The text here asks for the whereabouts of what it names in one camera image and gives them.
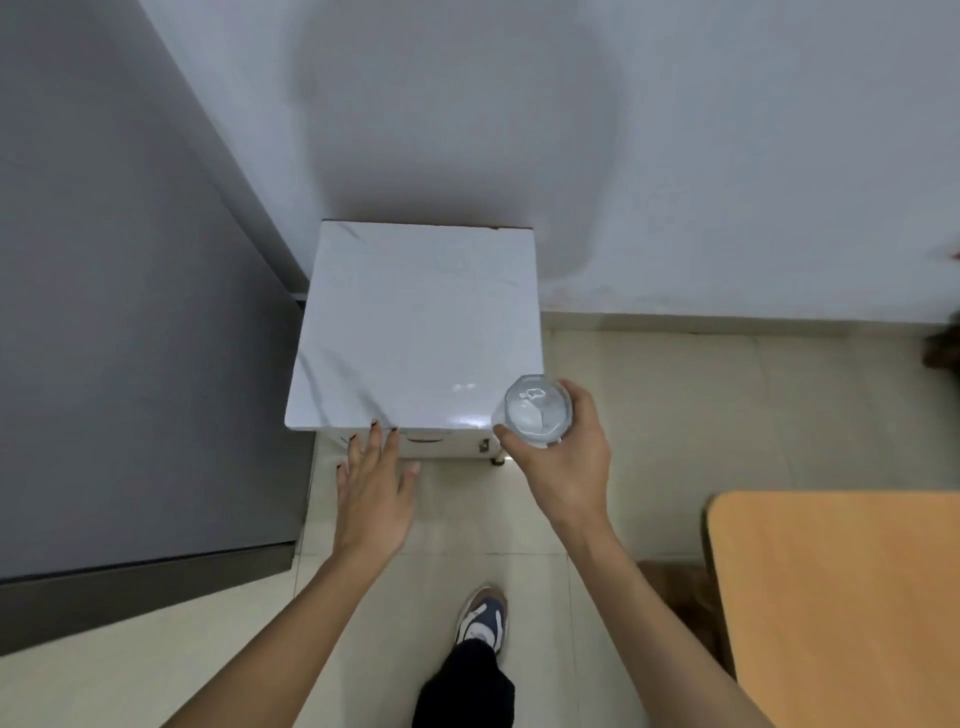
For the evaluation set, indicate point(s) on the person's left middle finger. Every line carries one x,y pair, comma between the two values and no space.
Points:
373,444

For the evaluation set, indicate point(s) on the clear drinking glass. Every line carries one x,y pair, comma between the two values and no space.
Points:
536,411

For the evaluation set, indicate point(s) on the orange wooden table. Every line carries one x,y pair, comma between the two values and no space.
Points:
840,607

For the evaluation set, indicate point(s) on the white and blue sneaker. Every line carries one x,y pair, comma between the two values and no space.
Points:
481,619

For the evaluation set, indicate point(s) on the person's left forearm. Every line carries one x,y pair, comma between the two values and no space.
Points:
277,637

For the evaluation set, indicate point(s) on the person's left thumb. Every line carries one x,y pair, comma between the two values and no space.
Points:
410,480

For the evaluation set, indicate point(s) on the person's right hand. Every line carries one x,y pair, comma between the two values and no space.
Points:
566,469

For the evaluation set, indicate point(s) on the black trouser leg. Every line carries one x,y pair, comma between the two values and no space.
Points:
465,690

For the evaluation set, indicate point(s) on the person's left hand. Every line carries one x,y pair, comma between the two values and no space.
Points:
375,499

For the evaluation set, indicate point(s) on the white marble-top bedside cabinet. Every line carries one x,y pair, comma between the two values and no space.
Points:
416,322

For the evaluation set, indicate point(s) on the person's right forearm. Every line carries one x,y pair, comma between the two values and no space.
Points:
660,630

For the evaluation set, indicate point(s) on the person's right thumb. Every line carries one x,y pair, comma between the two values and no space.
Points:
508,444

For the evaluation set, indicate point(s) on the grey cabinet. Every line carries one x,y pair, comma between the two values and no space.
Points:
127,315

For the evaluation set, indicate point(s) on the person's left little finger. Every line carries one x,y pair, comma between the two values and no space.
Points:
343,480

